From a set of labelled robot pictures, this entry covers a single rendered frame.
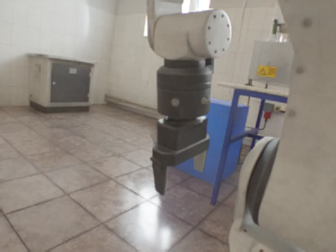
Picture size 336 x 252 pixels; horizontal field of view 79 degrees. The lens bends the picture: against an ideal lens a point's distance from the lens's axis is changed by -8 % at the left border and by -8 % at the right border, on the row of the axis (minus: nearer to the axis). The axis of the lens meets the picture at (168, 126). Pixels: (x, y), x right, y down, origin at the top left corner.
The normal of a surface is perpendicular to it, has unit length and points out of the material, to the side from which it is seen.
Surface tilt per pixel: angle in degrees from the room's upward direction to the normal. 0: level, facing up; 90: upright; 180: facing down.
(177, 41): 101
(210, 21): 90
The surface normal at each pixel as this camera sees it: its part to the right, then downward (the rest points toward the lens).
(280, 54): -0.59, 0.09
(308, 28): -0.72, 0.22
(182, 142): 0.69, 0.26
